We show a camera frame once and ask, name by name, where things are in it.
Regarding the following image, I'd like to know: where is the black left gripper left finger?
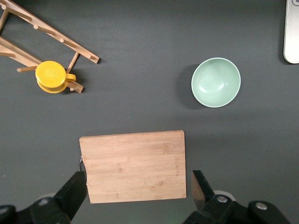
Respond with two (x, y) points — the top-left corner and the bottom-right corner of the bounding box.
(30, 171), (88, 224)

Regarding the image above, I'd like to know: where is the wooden cutting board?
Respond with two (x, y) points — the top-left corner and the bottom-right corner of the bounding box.
(78, 130), (187, 204)

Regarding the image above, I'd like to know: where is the pale green bowl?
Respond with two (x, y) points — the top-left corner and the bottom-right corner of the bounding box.
(191, 57), (242, 108)

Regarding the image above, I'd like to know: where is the yellow cup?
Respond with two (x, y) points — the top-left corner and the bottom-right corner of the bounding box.
(35, 60), (77, 95)

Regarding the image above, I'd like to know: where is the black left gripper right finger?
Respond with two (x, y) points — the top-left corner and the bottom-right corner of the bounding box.
(182, 170), (252, 224)

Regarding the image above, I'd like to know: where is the cream tray with bear print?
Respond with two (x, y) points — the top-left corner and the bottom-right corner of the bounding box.
(283, 0), (299, 64)

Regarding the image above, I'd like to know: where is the wooden peg rack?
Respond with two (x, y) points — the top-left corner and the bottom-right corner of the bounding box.
(0, 0), (100, 93)

